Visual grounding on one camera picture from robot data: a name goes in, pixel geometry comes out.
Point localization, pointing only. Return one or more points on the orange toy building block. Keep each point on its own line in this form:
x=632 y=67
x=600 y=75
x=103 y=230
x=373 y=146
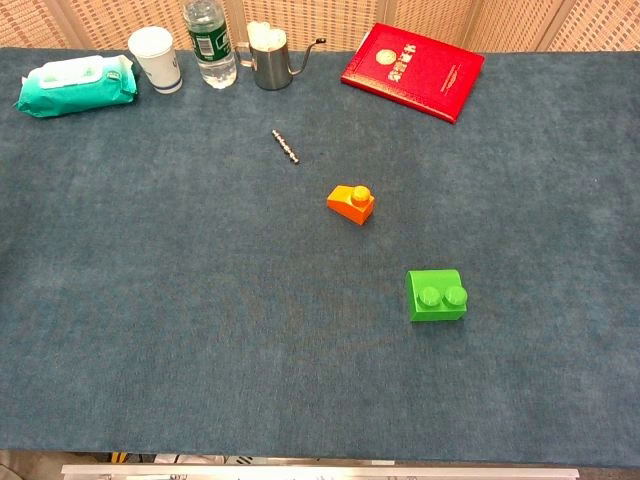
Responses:
x=350 y=209

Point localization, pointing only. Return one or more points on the green toy building block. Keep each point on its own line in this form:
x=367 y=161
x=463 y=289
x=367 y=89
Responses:
x=430 y=306

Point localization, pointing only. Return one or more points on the blue felt table cloth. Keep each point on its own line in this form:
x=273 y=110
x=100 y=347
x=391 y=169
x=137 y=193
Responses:
x=200 y=300

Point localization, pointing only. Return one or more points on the steel long-spout pitcher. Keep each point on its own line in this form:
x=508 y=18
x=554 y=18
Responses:
x=272 y=67

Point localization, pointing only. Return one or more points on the red certificate book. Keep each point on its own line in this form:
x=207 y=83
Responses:
x=415 y=75

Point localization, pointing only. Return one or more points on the white wads in pitcher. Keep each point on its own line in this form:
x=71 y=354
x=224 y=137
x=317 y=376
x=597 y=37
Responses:
x=265 y=37

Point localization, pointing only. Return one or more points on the woven wicker folding screen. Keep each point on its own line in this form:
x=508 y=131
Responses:
x=330 y=20

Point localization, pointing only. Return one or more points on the clear plastic water bottle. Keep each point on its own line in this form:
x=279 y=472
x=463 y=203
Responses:
x=210 y=45

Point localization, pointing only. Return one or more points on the white paper cup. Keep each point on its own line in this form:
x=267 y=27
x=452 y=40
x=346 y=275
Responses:
x=160 y=65

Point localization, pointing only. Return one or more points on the green wet wipes pack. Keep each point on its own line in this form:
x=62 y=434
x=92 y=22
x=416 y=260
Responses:
x=75 y=97

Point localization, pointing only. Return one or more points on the aluminium profile rail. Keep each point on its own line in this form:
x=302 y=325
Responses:
x=320 y=472

